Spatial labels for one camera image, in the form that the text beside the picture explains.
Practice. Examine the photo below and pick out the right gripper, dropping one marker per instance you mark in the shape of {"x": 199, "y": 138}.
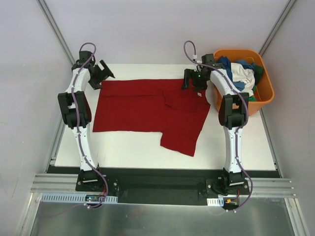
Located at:
{"x": 192, "y": 78}

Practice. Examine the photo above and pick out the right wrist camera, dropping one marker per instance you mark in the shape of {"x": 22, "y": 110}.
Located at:
{"x": 207, "y": 59}

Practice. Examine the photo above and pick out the blue t-shirt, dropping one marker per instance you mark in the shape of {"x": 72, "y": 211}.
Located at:
{"x": 227, "y": 64}

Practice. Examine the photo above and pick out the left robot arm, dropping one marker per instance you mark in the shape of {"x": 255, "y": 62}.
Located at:
{"x": 77, "y": 115}

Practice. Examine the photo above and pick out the left aluminium corner post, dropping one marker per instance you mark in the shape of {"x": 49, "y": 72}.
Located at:
{"x": 56, "y": 30}

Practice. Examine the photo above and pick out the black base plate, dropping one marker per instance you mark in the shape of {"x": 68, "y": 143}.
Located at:
{"x": 162, "y": 186}

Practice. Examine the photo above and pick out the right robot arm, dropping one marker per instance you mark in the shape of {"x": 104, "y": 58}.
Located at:
{"x": 233, "y": 116}

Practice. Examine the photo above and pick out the aluminium corner post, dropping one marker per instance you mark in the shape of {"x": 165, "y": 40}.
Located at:
{"x": 56, "y": 30}
{"x": 277, "y": 26}

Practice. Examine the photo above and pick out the aluminium frame rail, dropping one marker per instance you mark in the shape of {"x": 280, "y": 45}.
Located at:
{"x": 262, "y": 187}

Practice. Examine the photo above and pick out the red t-shirt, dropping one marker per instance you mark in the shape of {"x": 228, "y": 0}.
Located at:
{"x": 149, "y": 105}

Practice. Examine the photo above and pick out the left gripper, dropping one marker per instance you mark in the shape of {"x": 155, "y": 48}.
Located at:
{"x": 100, "y": 74}

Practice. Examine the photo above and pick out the white t-shirt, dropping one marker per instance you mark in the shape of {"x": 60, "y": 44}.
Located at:
{"x": 243, "y": 79}

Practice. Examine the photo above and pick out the right aluminium corner post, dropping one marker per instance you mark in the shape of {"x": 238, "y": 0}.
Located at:
{"x": 277, "y": 26}

